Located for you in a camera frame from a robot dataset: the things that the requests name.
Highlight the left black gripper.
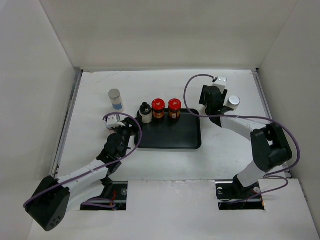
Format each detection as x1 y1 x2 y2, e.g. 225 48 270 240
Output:
112 115 142 158

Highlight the silver cap white shaker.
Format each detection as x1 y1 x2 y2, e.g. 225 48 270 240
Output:
225 95 241 111

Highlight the black cap white spice bottle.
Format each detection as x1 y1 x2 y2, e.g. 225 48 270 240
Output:
139 102 152 124

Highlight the red lid sauce jar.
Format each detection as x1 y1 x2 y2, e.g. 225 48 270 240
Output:
168 98 182 123
151 98 166 122

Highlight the silver cap blue label shaker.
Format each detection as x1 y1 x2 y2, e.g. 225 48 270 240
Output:
108 88 124 113

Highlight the white lid dark jar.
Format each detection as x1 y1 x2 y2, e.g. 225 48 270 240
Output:
106 125 115 131

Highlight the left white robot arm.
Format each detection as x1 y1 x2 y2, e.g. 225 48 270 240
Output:
23 114 142 232

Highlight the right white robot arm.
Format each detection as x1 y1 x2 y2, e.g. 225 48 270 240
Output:
199 85 293 200

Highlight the black plastic tray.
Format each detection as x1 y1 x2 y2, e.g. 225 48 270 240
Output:
138 108 202 150

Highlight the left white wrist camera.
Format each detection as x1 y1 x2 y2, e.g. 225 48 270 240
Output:
103 114 125 128

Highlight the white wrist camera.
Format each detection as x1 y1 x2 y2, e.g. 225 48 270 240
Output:
103 114 125 128
212 76 228 94

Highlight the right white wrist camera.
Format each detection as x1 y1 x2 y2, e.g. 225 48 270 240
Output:
212 76 228 94

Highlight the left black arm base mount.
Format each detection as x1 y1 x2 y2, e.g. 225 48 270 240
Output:
80 178 129 211

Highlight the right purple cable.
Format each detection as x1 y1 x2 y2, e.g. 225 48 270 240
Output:
183 73 302 203

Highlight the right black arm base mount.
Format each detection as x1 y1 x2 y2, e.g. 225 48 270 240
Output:
215 177 265 211

